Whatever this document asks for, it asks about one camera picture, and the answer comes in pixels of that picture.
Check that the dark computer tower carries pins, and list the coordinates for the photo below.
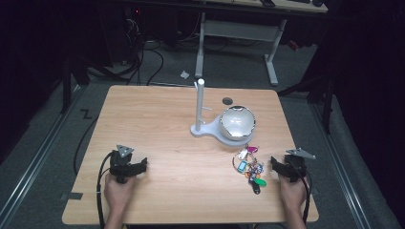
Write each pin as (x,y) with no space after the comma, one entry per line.
(127,35)

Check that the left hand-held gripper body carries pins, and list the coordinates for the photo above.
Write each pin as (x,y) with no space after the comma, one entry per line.
(122,163)

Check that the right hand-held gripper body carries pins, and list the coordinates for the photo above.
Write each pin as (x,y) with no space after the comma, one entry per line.
(296,163)

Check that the white stand with pole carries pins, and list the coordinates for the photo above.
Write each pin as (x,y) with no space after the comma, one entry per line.
(200,105)

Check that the crumpled white paper scrap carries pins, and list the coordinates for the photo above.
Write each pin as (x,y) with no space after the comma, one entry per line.
(184,74)

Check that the grey tape strip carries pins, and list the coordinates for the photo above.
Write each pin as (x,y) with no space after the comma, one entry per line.
(71,196)

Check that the silver metal bowl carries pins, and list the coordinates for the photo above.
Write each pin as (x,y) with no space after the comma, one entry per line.
(238,122)

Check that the person's left hand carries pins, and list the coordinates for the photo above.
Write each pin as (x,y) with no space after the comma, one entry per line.
(118,192)

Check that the person's right hand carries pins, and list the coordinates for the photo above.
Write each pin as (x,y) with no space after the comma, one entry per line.
(292,194)

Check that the bunch of colourful key fobs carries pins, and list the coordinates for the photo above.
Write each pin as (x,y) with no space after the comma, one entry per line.
(251,170)

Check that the desk with white metal frame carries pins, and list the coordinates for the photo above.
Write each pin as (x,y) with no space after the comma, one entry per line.
(242,31)

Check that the round grey table grommet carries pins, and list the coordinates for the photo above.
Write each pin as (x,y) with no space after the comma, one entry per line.
(227,101)

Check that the metal floor rail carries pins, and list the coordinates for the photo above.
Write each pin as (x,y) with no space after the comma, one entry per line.
(35,159)
(342,171)

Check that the black metal stand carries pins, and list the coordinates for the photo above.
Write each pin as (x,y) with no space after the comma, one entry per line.
(328,105)
(67,86)

